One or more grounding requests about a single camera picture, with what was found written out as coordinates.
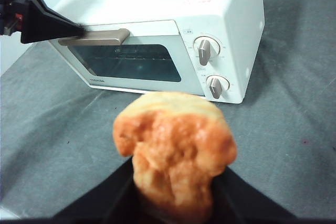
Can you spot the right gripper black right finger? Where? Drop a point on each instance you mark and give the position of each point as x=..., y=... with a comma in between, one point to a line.
x=244, y=203

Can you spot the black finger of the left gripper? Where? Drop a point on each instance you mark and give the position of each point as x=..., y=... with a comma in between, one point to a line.
x=42, y=11
x=36, y=32

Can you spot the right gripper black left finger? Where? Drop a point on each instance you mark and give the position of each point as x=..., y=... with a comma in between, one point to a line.
x=105, y=203

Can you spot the golden brown bread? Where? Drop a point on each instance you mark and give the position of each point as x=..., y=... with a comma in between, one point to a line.
x=176, y=150

